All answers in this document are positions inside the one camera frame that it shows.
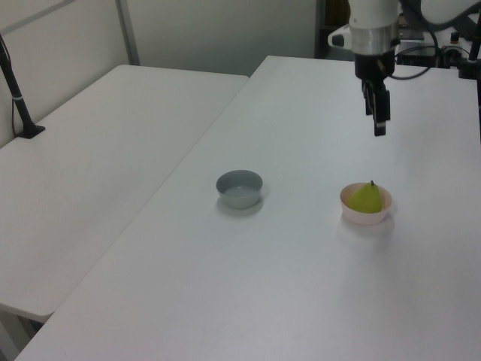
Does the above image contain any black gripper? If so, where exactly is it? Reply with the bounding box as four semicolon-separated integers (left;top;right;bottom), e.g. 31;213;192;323
354;50;397;137

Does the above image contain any grey partition post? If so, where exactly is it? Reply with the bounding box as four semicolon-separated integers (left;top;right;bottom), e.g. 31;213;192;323
114;0;141;67

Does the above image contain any green pear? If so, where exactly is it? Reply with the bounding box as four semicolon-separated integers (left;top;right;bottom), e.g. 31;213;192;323
346;180;385;214

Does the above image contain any grey plastic bowl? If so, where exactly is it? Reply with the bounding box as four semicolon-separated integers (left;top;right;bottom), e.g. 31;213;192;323
215;169;264;210

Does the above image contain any white side table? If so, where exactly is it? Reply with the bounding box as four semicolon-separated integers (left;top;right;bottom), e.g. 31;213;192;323
0;64;251;324

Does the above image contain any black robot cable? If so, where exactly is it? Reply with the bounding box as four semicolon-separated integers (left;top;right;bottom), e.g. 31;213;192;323
389;20;441;80

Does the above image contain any pink plastic bowl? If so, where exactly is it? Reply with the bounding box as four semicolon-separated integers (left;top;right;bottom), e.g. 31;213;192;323
340;181;394;226

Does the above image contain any yellow background panel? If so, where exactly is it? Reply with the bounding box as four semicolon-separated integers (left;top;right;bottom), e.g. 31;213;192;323
323;0;353;28

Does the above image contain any black camera stand pole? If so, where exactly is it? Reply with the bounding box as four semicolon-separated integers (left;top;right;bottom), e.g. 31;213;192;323
0;33;47;139
456;32;481;80

